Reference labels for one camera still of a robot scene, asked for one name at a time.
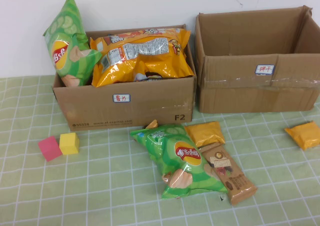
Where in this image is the green chips bag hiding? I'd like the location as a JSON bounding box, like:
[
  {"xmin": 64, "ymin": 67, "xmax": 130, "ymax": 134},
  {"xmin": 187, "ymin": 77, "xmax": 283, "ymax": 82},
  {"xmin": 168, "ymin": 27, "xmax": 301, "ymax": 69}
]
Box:
[
  {"xmin": 129, "ymin": 123, "xmax": 229, "ymax": 201},
  {"xmin": 42, "ymin": 0, "xmax": 103, "ymax": 88}
]

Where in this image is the brown snack bar packet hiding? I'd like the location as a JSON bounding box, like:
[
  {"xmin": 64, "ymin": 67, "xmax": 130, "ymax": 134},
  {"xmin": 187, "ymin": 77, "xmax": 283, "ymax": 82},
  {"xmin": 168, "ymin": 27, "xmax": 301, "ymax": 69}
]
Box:
[{"xmin": 198, "ymin": 142, "xmax": 258, "ymax": 207}]

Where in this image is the cardboard box with F2 print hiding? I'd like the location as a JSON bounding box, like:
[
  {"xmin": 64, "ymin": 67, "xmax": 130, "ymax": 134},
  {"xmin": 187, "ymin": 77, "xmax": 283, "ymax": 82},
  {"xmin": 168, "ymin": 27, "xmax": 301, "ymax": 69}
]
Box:
[{"xmin": 51, "ymin": 23, "xmax": 198, "ymax": 132}]

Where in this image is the white label with red writing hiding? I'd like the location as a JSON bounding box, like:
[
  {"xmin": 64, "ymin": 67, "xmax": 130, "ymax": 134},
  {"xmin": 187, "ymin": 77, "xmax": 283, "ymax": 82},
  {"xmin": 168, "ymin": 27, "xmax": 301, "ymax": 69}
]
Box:
[
  {"xmin": 254, "ymin": 64, "xmax": 275, "ymax": 75},
  {"xmin": 112, "ymin": 93, "xmax": 132, "ymax": 103}
]

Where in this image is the large orange chips bag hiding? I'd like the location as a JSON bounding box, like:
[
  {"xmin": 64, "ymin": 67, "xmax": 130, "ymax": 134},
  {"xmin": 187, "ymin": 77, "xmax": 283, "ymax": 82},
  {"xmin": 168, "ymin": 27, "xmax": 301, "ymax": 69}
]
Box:
[{"xmin": 89, "ymin": 27, "xmax": 195, "ymax": 88}]

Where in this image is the taped plain cardboard box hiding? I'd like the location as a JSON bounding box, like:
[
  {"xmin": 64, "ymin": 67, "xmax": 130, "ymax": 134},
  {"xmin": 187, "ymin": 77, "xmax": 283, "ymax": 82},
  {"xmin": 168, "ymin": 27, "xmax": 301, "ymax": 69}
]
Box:
[{"xmin": 194, "ymin": 4, "xmax": 320, "ymax": 114}]

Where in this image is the yellow foam cube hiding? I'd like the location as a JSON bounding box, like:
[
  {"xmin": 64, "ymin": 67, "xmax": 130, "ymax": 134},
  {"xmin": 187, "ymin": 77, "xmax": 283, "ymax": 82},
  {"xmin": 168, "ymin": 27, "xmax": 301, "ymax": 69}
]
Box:
[{"xmin": 59, "ymin": 132, "xmax": 80, "ymax": 156}]

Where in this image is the green checked tablecloth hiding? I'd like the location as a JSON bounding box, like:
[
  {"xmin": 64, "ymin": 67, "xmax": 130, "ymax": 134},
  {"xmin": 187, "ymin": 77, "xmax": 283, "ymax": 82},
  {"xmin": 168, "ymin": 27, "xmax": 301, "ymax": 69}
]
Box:
[{"xmin": 0, "ymin": 74, "xmax": 320, "ymax": 226}]

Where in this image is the green chips bag, crumpled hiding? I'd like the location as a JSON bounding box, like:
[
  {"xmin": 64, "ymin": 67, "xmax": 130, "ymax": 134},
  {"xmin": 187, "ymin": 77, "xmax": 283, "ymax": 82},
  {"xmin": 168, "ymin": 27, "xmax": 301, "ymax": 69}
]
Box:
[{"xmin": 42, "ymin": 0, "xmax": 103, "ymax": 88}]

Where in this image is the pink foam cube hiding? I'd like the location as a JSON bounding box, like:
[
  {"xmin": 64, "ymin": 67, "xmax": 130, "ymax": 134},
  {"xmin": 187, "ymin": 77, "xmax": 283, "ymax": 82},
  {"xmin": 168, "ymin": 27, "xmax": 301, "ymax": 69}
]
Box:
[{"xmin": 37, "ymin": 135, "xmax": 63, "ymax": 162}]

